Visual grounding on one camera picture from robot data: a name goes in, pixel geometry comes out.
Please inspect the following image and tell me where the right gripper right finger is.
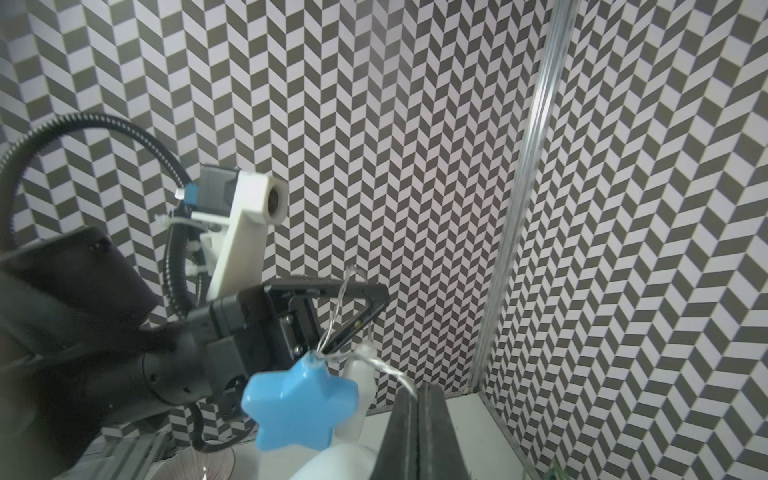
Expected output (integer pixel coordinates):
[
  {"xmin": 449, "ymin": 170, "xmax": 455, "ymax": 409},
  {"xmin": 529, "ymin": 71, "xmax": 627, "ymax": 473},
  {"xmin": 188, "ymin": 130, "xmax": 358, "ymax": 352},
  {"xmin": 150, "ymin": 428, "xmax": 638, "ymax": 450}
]
[{"xmin": 418, "ymin": 384, "xmax": 471, "ymax": 480}]

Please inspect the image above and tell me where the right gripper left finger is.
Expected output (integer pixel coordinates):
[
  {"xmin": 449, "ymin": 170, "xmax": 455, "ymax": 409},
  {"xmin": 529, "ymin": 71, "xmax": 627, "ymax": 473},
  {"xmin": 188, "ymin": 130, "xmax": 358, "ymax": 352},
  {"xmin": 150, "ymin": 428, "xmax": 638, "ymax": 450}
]
[{"xmin": 369, "ymin": 388, "xmax": 419, "ymax": 480}]

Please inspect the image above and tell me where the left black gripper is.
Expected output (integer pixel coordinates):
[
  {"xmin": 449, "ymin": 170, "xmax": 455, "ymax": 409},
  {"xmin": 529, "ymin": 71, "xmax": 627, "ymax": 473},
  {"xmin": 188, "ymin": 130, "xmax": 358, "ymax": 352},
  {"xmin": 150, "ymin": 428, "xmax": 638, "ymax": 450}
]
[{"xmin": 203, "ymin": 277, "xmax": 390, "ymax": 384}]

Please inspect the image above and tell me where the star cloud string light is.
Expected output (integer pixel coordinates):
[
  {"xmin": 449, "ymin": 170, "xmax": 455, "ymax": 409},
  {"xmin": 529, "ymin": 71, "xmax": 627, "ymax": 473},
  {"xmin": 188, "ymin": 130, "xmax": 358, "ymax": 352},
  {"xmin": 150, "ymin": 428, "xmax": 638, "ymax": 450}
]
[{"xmin": 241, "ymin": 265, "xmax": 418, "ymax": 479}]

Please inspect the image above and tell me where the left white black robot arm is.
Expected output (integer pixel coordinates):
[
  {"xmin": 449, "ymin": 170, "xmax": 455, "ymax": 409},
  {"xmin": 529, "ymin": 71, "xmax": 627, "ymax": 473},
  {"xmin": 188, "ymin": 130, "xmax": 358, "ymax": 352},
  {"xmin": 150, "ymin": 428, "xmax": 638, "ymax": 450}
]
[{"xmin": 1, "ymin": 113, "xmax": 390, "ymax": 479}]

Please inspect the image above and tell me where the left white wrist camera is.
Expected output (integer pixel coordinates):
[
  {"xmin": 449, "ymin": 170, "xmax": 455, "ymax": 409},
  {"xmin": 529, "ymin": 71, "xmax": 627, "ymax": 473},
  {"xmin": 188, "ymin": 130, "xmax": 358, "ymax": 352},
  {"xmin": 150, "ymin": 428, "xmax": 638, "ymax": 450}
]
[{"xmin": 155, "ymin": 165, "xmax": 289, "ymax": 302}]

